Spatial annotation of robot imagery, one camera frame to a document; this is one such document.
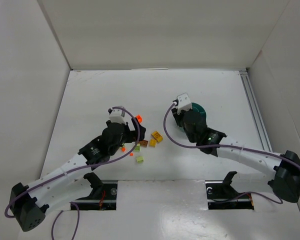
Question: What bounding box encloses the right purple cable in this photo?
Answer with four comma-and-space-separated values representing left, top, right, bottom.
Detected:
163, 102, 300, 205

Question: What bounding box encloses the teal round divided container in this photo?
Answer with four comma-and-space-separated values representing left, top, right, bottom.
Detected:
176, 101, 208, 133

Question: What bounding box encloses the light green lego brick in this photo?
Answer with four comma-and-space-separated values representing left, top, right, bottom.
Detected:
135, 156, 144, 164
133, 143, 141, 153

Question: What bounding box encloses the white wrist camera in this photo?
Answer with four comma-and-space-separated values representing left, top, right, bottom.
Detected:
108, 106, 126, 125
173, 92, 192, 115

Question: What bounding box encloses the orange cone lego piece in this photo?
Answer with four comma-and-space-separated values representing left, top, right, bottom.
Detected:
135, 114, 143, 123

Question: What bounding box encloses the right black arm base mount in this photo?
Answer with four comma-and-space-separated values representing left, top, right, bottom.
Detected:
205, 171, 254, 210

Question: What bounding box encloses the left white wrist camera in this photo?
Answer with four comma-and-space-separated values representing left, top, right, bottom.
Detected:
108, 106, 126, 125

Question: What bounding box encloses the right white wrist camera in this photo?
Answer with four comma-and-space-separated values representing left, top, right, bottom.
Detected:
173, 92, 192, 115

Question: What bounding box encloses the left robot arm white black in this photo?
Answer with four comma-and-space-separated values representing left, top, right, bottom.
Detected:
9, 118, 146, 232

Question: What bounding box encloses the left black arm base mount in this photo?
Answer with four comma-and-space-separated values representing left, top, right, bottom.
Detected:
74, 172, 118, 211

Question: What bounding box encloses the brown lego plate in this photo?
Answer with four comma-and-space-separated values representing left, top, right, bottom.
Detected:
138, 140, 148, 148

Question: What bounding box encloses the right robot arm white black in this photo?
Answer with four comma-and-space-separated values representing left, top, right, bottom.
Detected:
171, 108, 300, 203

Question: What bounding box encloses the yellow lego brick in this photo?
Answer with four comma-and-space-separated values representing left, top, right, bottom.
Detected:
151, 131, 163, 143
148, 139, 157, 148

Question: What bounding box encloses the aluminium rail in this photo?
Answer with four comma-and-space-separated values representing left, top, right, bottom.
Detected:
239, 70, 273, 152

